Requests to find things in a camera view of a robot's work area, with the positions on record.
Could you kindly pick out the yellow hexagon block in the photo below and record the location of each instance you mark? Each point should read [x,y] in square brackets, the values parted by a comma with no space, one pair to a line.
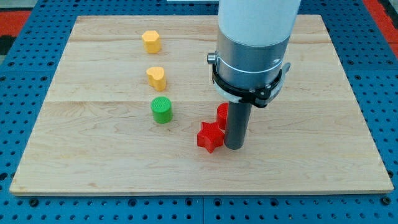
[152,42]

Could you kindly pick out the red round block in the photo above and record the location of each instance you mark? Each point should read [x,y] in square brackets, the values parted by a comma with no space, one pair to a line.
[221,115]

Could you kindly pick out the red star block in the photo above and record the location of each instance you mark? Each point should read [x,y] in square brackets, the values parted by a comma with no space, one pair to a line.
[210,136]

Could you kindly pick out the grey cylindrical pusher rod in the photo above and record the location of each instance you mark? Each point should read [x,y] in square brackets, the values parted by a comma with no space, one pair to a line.
[236,124]

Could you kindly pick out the yellow heart block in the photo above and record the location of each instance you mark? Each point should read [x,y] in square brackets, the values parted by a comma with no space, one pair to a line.
[156,78]

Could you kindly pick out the green cylinder block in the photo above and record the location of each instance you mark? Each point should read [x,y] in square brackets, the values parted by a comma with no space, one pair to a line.
[161,109]

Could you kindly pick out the light wooden board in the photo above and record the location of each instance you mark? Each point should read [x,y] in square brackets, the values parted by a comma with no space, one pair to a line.
[95,133]

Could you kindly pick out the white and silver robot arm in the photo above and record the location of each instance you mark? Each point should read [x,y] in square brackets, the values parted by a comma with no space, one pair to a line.
[252,39]

